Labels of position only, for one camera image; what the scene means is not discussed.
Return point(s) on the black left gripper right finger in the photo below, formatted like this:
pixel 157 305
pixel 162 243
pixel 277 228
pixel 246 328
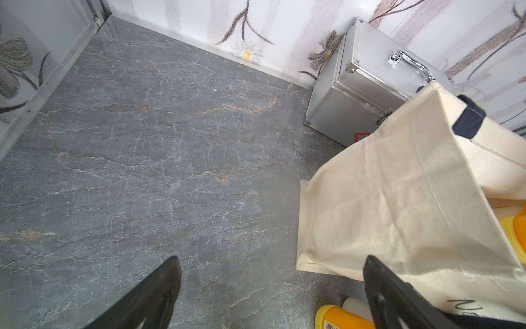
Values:
pixel 393 302

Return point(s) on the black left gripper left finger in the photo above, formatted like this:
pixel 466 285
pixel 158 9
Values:
pixel 149 304

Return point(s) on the orange soap bottle yellow cap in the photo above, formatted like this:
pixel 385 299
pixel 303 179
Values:
pixel 333 317
pixel 514 229

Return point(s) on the beige canvas shopping bag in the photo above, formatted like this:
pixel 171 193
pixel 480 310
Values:
pixel 423 194

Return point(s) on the white bottle green cap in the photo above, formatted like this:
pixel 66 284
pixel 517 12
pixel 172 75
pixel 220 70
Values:
pixel 358 308

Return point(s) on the silver aluminium case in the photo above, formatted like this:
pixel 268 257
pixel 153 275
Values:
pixel 368 77

